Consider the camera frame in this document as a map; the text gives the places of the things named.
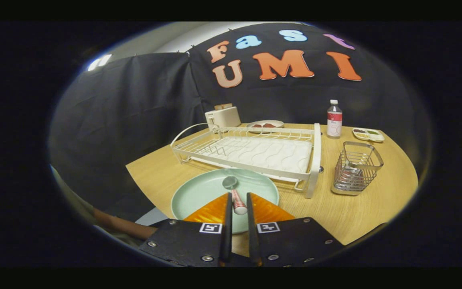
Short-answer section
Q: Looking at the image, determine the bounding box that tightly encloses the white wire dish rack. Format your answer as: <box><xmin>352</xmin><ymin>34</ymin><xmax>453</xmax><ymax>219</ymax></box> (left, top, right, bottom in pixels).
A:
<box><xmin>170</xmin><ymin>122</ymin><xmax>324</xmax><ymax>199</ymax></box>

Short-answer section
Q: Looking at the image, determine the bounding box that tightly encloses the light green plate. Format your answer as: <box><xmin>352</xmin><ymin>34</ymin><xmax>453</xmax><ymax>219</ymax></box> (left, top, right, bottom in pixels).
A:
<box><xmin>170</xmin><ymin>168</ymin><xmax>280</xmax><ymax>235</ymax></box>

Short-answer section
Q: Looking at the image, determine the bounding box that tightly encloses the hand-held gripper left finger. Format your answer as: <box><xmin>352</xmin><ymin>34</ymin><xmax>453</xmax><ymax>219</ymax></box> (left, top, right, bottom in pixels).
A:
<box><xmin>139</xmin><ymin>192</ymin><xmax>233</xmax><ymax>267</ymax></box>

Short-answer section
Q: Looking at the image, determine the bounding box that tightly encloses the metal wire basket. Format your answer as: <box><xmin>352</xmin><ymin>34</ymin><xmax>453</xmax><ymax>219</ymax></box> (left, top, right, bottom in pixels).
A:
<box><xmin>331</xmin><ymin>141</ymin><xmax>384</xmax><ymax>196</ymax></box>

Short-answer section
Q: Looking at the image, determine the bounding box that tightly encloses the spoon with striped handle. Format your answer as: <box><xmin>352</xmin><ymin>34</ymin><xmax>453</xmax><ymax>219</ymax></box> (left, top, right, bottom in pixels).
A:
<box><xmin>222</xmin><ymin>176</ymin><xmax>248</xmax><ymax>216</ymax></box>

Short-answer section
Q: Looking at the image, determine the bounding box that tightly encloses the white oval plate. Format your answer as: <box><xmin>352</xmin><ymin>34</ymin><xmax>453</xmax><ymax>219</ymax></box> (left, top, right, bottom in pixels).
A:
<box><xmin>246</xmin><ymin>120</ymin><xmax>284</xmax><ymax>134</ymax></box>

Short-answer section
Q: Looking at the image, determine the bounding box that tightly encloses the white toaster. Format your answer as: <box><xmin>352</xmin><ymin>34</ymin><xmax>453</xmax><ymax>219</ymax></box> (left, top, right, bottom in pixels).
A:
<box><xmin>205</xmin><ymin>106</ymin><xmax>241</xmax><ymax>130</ymax></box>

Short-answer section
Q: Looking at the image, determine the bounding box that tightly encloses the white divided dish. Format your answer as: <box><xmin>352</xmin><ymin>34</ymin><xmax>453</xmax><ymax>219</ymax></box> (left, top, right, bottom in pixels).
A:
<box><xmin>352</xmin><ymin>127</ymin><xmax>385</xmax><ymax>143</ymax></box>

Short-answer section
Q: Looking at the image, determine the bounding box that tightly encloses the ceiling light strip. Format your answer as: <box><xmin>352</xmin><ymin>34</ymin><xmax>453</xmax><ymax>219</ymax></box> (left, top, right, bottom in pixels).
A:
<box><xmin>88</xmin><ymin>54</ymin><xmax>112</xmax><ymax>71</ymax></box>

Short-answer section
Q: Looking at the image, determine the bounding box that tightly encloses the black backdrop cloth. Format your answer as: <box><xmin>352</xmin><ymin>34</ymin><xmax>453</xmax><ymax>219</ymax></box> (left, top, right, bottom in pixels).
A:
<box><xmin>49</xmin><ymin>22</ymin><xmax>432</xmax><ymax>225</ymax></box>

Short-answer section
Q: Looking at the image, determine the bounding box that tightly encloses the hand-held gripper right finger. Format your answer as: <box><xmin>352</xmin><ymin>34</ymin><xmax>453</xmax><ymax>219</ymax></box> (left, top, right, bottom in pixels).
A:
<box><xmin>246</xmin><ymin>192</ymin><xmax>345</xmax><ymax>268</ymax></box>

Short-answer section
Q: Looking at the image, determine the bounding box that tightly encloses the clear bottle with red label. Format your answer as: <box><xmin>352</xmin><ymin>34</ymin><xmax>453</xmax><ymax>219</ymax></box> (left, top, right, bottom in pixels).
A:
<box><xmin>327</xmin><ymin>100</ymin><xmax>343</xmax><ymax>139</ymax></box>

